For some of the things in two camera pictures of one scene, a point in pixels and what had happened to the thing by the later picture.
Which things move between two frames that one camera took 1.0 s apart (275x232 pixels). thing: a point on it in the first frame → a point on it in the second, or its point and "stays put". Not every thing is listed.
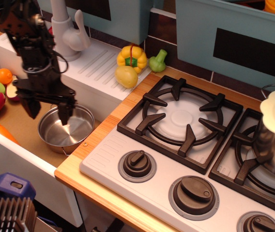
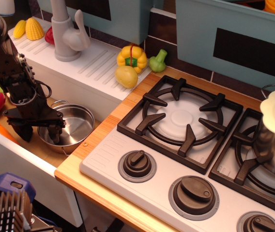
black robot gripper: x=43 y=65 → x=32 y=110
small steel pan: x=68 y=138 stays put
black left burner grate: x=182 y=121 stays put
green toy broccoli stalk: x=157 y=64 stays put
